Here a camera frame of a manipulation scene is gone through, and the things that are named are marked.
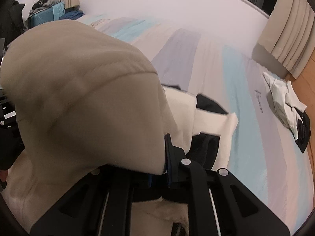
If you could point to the beige and black jacket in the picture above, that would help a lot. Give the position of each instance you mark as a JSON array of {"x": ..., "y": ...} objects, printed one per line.
[{"x": 85, "y": 99}]

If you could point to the blue folded cloth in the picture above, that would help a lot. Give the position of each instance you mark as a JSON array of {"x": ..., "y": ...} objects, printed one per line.
[{"x": 72, "y": 15}]

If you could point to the grey clothes pile on suitcase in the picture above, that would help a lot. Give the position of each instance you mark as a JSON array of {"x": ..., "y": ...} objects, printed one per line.
[{"x": 42, "y": 5}]

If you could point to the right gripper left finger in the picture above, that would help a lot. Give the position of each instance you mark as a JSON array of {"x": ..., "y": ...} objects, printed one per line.
[{"x": 99, "y": 204}]

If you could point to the teal hard-shell suitcase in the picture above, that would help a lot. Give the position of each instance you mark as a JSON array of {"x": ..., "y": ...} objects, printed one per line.
[{"x": 49, "y": 14}]

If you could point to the striped pastel bed sheet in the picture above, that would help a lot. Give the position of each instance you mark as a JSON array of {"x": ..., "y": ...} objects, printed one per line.
[{"x": 264, "y": 155}]

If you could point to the white and black crumpled garment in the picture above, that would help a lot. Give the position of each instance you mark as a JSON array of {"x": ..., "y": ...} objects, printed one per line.
[{"x": 290, "y": 110}]

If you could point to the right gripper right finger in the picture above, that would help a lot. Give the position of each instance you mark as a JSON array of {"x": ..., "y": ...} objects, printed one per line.
[{"x": 217, "y": 202}]

